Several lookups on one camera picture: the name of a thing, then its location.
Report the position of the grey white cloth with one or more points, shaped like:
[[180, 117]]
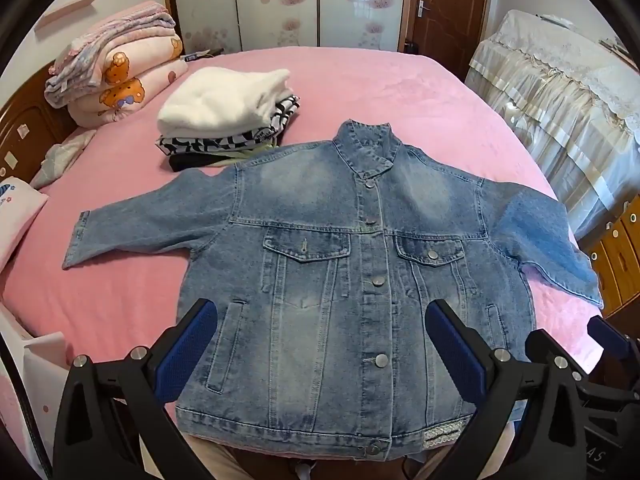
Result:
[[60, 157]]

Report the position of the black and white patterned garment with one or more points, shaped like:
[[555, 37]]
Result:
[[220, 142]]

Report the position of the pink wall shelf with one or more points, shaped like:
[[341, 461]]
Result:
[[70, 10]]

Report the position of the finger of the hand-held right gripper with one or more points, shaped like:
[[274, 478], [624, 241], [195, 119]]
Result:
[[539, 342], [611, 336]]

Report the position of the light green folded garment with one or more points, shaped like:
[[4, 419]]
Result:
[[227, 159]]

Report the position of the brown wooden door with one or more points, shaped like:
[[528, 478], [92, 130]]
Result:
[[450, 10]]

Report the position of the black folded garment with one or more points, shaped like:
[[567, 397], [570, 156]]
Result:
[[190, 162]]

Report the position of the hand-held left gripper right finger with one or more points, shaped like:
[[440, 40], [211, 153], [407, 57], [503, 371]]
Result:
[[457, 350]]

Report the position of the blue denim jacket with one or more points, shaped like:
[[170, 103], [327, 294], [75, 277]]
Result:
[[320, 200]]

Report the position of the pink bed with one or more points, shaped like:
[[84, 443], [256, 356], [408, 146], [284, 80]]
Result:
[[125, 285]]

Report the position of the wooden drawer cabinet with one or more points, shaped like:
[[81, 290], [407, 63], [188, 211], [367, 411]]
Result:
[[617, 260]]

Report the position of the wooden headboard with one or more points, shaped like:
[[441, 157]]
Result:
[[25, 130]]

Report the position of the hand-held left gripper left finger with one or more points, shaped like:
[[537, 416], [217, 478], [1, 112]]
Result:
[[187, 347]]

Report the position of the small dark device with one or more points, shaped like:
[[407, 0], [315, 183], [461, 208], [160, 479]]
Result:
[[195, 56]]

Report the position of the white printed pillow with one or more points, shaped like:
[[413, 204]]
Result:
[[17, 215]]

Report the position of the white fluffy folded sweater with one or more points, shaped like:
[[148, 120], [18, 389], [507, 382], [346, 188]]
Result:
[[210, 105]]

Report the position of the white bag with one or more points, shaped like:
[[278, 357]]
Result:
[[30, 360]]

